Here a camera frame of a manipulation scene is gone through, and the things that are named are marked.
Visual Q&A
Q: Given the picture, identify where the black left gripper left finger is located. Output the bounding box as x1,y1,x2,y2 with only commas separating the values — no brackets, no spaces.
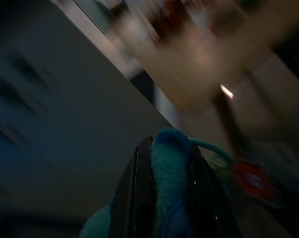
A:
108,136,154,238

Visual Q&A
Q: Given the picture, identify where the wooden table leg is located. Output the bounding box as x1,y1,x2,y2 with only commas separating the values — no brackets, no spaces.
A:
212,91,244,162

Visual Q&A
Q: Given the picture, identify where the blue fluffy pompom keychain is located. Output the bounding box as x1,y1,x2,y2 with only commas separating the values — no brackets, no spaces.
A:
80,127,280,238

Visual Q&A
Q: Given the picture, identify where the grey flat panel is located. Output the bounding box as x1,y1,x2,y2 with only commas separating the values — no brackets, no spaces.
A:
0,0,182,238

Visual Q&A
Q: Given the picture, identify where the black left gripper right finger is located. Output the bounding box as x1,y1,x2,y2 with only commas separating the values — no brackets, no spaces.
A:
185,143,242,238

